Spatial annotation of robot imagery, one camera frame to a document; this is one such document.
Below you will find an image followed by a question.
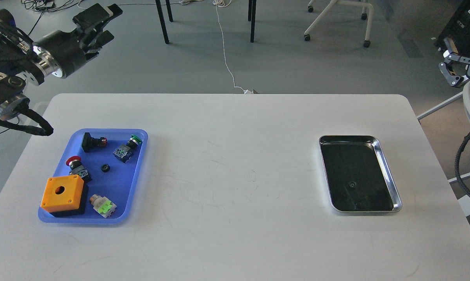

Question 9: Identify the white chair base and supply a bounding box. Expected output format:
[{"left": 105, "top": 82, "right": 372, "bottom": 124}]
[{"left": 302, "top": 0, "right": 375, "bottom": 50}]

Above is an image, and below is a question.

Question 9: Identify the metal tray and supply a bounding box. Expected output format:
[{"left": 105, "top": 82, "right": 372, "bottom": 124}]
[{"left": 319, "top": 135, "right": 402, "bottom": 214}]

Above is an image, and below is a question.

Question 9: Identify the black table leg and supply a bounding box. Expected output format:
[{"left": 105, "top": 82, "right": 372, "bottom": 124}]
[
  {"left": 247, "top": 0, "right": 257, "bottom": 43},
  {"left": 155, "top": 0, "right": 174, "bottom": 44}
]

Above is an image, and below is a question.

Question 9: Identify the black equipment case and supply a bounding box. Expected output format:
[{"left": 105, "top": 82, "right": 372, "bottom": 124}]
[{"left": 434, "top": 0, "right": 470, "bottom": 57}]

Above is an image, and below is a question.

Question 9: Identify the orange button enclosure box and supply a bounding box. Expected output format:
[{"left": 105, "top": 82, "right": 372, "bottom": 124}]
[{"left": 40, "top": 175, "right": 85, "bottom": 213}]

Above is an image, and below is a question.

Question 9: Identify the black table leg left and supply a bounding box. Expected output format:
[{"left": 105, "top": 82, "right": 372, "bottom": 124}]
[{"left": 155, "top": 0, "right": 174, "bottom": 44}]

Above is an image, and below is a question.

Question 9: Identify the red emergency stop button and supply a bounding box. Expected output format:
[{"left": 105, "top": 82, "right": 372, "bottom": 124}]
[{"left": 66, "top": 155, "right": 92, "bottom": 183}]

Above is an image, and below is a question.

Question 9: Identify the blue plastic tray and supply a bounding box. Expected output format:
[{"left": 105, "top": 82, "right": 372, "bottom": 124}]
[{"left": 37, "top": 128, "right": 149, "bottom": 225}]

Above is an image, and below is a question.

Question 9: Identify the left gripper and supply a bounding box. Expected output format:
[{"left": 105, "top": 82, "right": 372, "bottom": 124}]
[{"left": 33, "top": 4, "right": 123, "bottom": 79}]

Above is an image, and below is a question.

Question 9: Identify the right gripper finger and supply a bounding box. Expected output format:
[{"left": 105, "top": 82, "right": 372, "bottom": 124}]
[{"left": 438, "top": 37, "right": 470, "bottom": 87}]

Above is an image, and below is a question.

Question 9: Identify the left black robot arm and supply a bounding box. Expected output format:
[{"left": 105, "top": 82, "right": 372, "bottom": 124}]
[{"left": 0, "top": 4, "right": 123, "bottom": 136}]

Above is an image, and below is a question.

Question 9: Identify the light green selector switch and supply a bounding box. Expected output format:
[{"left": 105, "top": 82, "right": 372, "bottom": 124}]
[{"left": 89, "top": 194, "right": 117, "bottom": 219}]

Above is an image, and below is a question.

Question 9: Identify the black table leg right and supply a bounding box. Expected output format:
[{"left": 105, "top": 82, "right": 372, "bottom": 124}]
[{"left": 247, "top": 0, "right": 257, "bottom": 43}]

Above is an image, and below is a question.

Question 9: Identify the green push button switch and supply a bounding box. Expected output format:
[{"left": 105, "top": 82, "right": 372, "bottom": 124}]
[{"left": 112, "top": 135, "right": 142, "bottom": 163}]

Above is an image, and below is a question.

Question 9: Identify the white floor cable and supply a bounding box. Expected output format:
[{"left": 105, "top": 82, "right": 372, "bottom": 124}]
[{"left": 214, "top": 0, "right": 256, "bottom": 94}]

